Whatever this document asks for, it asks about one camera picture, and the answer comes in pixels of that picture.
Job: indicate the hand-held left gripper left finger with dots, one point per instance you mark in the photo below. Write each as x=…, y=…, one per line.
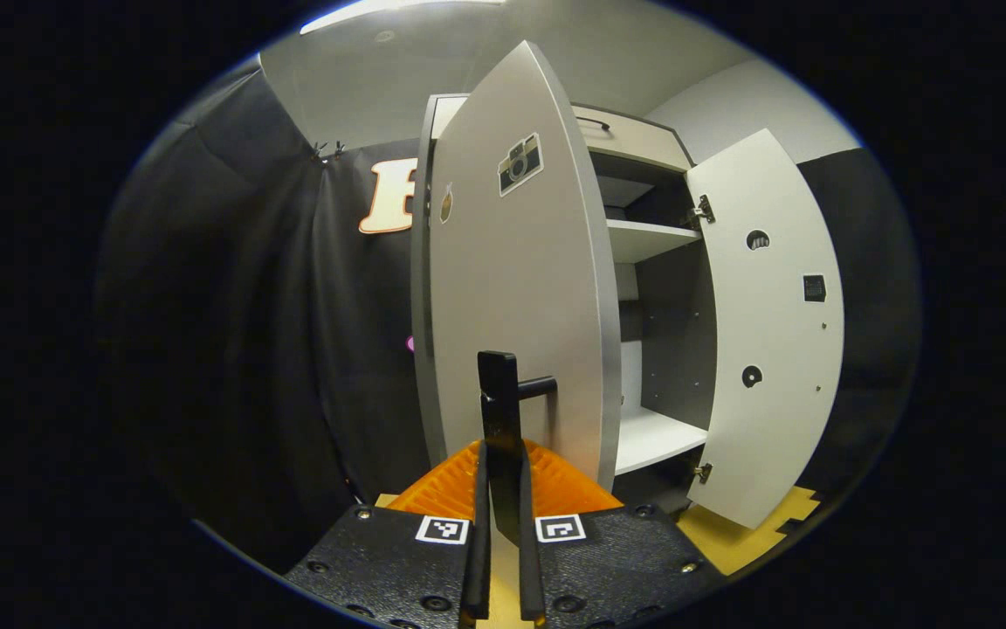
x=477, y=568

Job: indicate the white double-door shoe cabinet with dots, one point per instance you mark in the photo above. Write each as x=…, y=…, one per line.
x=669, y=332

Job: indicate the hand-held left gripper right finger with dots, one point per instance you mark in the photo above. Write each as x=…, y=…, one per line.
x=531, y=577

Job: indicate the white cabinet shelf board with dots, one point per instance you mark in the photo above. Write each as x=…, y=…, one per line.
x=643, y=238
x=651, y=437

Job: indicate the black backdrop cloth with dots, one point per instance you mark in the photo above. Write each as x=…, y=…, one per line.
x=250, y=349

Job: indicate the metal door hinge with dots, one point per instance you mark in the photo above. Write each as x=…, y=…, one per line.
x=704, y=210
x=703, y=473

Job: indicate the ceiling light strip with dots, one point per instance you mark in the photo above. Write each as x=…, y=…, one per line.
x=398, y=10

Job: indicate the white cabinet door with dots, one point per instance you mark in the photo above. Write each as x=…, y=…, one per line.
x=520, y=279
x=774, y=349

